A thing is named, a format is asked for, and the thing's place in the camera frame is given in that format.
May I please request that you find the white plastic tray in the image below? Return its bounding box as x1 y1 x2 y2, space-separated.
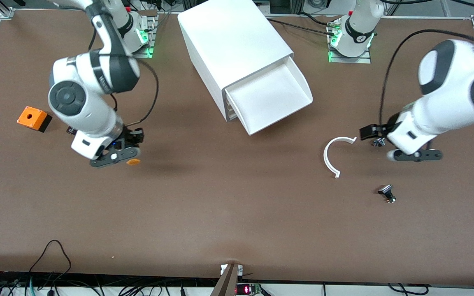
224 57 314 136

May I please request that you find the white curved plastic clip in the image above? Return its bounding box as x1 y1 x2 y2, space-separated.
323 136 358 179

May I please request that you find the orange box with black base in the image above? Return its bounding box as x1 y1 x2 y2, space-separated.
17 106 53 133

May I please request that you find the circuit board with red display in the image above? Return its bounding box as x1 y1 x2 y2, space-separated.
236 283 263 296

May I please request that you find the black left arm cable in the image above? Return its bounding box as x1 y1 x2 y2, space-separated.
379 29 474 126

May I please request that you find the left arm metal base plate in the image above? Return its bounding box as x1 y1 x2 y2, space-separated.
328 21 372 64

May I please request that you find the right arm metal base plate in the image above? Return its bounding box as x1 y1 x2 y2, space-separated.
130 10 158 58

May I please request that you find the black looped cable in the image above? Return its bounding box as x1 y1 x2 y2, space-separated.
28 240 72 285

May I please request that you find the black cable bundle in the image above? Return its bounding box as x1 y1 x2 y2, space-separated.
267 12 338 37

